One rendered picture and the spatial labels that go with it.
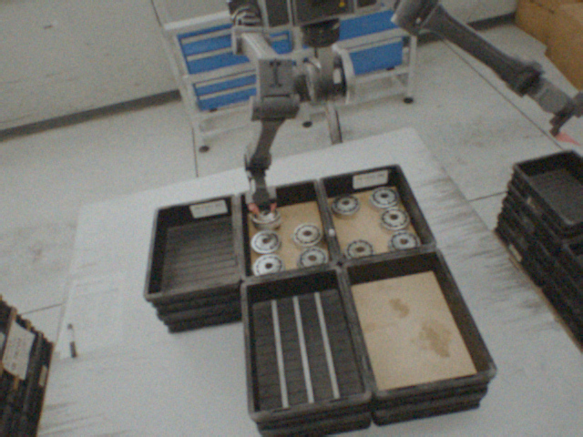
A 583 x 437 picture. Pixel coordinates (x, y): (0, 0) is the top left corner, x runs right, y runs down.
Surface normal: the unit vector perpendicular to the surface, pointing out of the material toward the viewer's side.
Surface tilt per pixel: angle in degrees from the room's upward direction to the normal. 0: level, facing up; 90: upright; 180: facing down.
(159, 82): 90
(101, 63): 90
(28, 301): 0
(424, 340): 0
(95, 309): 0
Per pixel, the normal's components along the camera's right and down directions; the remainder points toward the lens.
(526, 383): -0.13, -0.69
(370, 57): 0.21, 0.69
